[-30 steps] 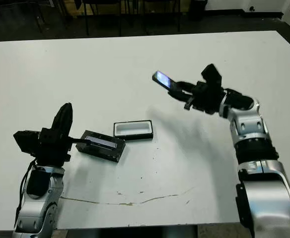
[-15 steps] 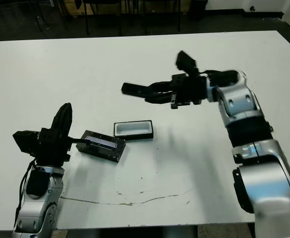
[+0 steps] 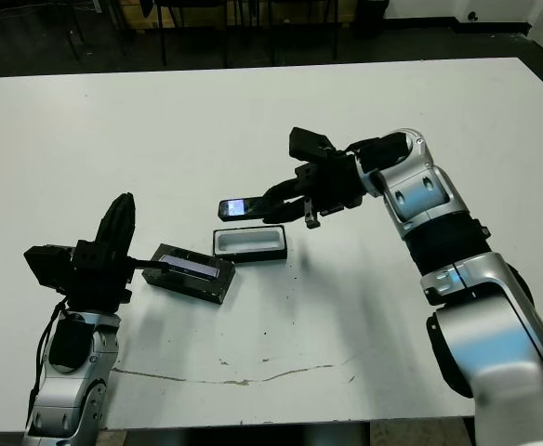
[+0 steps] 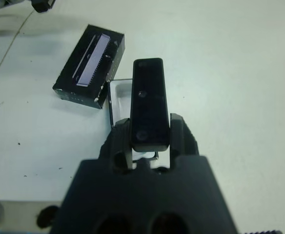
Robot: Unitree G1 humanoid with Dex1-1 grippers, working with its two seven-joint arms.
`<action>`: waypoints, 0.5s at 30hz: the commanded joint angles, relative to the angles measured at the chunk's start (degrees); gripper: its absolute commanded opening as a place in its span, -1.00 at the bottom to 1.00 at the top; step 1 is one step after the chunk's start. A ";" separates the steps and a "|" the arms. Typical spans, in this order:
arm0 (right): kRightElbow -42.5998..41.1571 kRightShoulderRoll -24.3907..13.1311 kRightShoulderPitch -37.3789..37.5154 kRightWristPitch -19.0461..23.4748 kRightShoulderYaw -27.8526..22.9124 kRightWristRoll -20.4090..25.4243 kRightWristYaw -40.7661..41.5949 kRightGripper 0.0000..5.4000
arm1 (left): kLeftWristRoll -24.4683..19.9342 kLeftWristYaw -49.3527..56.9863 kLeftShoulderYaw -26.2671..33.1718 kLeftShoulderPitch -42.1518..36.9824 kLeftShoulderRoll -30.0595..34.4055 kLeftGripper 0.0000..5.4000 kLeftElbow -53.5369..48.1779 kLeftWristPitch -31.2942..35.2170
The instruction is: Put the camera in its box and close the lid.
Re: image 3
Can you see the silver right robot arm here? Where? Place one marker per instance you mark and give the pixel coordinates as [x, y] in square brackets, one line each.
[485, 325]

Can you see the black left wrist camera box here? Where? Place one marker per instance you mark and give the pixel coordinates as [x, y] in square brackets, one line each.
[46, 267]

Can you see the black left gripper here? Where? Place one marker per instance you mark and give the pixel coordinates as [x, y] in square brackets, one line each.
[99, 283]

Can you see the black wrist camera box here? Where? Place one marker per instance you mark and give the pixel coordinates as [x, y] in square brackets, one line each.
[46, 267]
[306, 141]

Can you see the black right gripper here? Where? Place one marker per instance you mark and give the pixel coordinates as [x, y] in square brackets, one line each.
[336, 186]

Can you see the black box base white liner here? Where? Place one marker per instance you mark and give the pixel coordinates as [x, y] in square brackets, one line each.
[248, 241]

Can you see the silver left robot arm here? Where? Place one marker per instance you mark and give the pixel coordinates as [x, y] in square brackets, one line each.
[67, 395]

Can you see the slim black camera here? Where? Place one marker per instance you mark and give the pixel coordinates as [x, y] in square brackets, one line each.
[236, 208]

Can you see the black box lid silver label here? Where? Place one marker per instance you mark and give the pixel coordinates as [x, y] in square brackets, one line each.
[183, 283]

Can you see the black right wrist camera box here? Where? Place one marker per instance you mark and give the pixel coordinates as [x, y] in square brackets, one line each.
[306, 141]

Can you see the black trash bin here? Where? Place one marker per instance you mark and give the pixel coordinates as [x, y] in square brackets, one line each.
[371, 18]

